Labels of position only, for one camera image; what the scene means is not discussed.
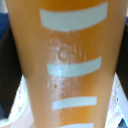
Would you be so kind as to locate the gripper right finger with blue tip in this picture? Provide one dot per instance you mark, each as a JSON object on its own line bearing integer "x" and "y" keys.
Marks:
{"x": 123, "y": 56}

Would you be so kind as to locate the gripper left finger with blue tip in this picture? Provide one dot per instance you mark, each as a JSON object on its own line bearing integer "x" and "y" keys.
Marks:
{"x": 8, "y": 73}

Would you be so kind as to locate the orange toy bread loaf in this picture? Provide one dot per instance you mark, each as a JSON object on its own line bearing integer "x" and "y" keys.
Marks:
{"x": 66, "y": 66}

